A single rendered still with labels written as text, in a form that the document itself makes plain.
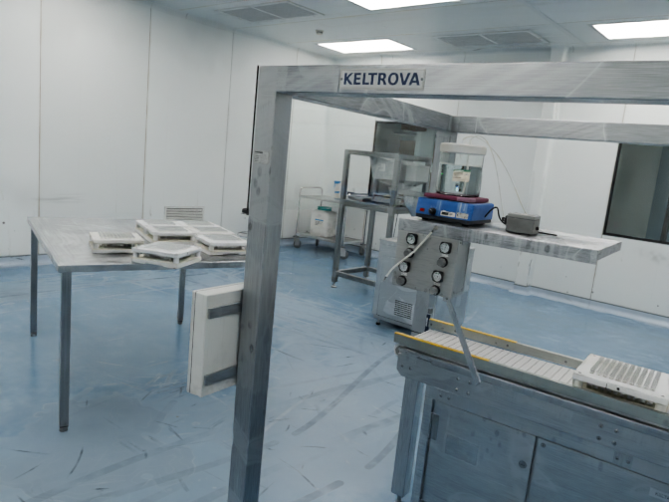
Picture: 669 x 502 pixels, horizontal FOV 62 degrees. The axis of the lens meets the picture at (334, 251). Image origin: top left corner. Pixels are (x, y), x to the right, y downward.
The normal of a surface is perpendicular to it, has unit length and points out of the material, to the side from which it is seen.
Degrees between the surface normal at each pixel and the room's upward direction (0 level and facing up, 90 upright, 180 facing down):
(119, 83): 90
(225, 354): 90
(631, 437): 90
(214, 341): 90
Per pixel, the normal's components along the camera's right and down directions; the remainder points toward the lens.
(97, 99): 0.75, 0.18
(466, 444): -0.58, 0.07
